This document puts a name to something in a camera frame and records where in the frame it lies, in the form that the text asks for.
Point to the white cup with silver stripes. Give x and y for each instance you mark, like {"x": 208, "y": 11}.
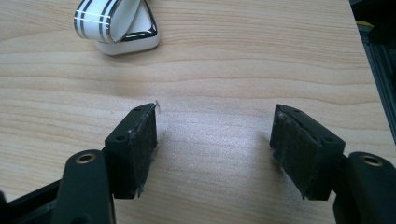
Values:
{"x": 96, "y": 20}

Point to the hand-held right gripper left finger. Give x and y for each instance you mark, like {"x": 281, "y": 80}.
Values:
{"x": 132, "y": 155}

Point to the white dish with silver rim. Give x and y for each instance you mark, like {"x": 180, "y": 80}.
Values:
{"x": 141, "y": 39}

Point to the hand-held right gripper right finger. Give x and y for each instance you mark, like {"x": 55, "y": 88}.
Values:
{"x": 303, "y": 155}

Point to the grey metal frame rail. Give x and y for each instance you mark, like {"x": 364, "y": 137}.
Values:
{"x": 381, "y": 71}

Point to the dark equipment with yellow part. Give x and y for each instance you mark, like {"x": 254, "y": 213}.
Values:
{"x": 378, "y": 18}

